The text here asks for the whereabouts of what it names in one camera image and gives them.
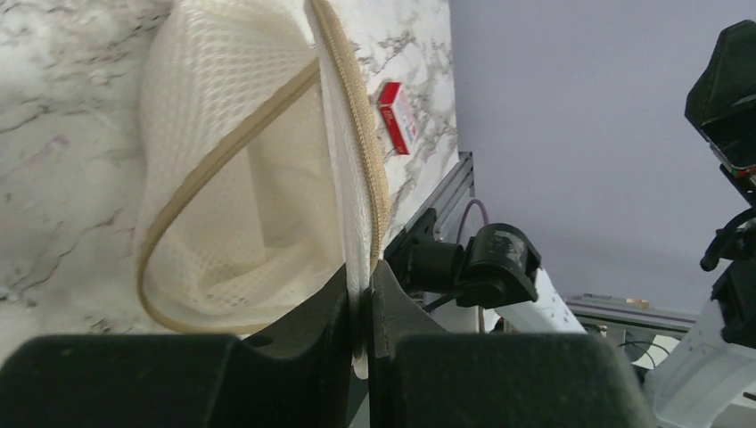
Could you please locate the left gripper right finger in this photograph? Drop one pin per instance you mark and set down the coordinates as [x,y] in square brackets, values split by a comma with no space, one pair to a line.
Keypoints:
[421,375]

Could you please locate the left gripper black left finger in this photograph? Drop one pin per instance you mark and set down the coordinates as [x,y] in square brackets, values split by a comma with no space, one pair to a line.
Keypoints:
[293,373]

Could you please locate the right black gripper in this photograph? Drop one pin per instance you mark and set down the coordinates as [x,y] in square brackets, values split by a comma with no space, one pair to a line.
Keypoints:
[721,106]

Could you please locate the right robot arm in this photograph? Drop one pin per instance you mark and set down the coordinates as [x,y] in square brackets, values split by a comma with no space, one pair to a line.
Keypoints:
[496,284]

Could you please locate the small red box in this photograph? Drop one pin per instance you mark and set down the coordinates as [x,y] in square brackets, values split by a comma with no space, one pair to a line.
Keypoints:
[398,117]

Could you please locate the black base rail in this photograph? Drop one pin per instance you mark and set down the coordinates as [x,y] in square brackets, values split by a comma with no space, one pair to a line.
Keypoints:
[445,190]

